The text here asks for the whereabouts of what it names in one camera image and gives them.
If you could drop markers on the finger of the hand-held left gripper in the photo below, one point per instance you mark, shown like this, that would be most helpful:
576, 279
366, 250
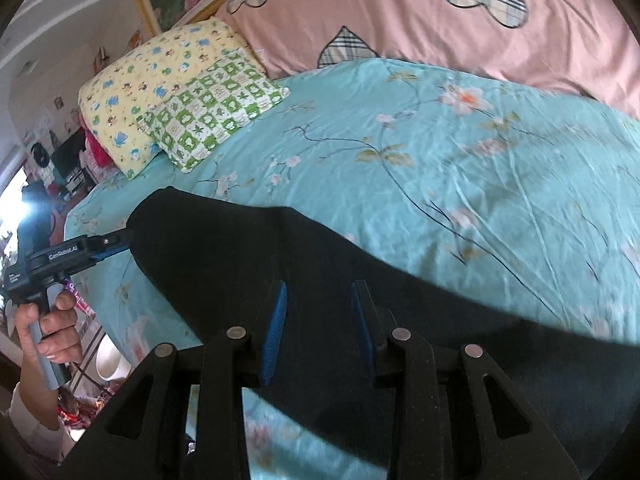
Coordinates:
112, 246

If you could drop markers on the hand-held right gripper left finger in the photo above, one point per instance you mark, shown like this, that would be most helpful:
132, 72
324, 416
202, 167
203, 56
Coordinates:
274, 327

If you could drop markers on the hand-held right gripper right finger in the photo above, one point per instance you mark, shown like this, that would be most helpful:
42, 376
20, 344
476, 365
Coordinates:
364, 330

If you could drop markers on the black pants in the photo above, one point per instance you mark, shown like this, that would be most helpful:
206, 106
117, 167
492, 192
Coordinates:
310, 280

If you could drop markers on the person's left forearm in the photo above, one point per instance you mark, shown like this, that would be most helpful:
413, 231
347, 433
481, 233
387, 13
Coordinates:
35, 400

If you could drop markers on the person's left hand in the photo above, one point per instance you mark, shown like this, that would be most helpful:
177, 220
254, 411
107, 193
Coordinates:
55, 332

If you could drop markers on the red cloth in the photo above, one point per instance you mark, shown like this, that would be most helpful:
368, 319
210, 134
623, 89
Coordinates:
97, 152

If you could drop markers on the black television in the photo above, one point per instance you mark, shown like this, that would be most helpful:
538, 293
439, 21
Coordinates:
67, 155

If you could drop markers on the yellow printed pillow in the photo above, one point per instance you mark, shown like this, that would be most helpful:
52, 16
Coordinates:
145, 95

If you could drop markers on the green checked pillow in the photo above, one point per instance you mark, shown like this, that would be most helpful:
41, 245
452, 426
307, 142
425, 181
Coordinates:
210, 110

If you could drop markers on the turquoise floral bed sheet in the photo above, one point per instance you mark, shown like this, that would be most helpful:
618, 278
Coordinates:
425, 160

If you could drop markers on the pink quilt with plaid hearts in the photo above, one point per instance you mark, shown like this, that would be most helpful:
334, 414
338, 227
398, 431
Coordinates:
410, 15

